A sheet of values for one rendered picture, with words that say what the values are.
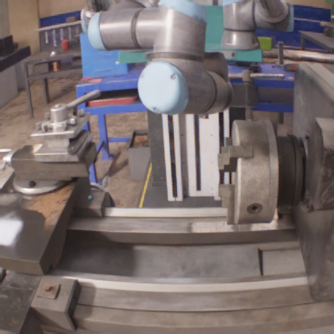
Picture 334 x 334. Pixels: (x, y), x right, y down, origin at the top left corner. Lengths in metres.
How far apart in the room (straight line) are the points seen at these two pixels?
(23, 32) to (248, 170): 8.19
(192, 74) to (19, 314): 0.69
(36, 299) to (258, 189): 0.61
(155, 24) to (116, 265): 0.82
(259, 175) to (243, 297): 0.32
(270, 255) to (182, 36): 0.84
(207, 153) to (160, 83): 1.54
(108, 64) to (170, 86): 2.29
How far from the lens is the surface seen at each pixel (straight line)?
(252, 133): 0.86
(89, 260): 1.28
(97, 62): 2.91
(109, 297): 0.98
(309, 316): 0.94
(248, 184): 0.82
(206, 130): 2.09
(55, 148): 1.24
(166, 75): 0.62
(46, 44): 5.44
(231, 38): 1.71
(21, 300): 0.98
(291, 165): 0.88
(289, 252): 1.28
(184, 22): 0.64
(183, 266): 1.21
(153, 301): 0.96
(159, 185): 2.38
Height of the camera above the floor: 1.55
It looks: 29 degrees down
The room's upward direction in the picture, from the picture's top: 4 degrees counter-clockwise
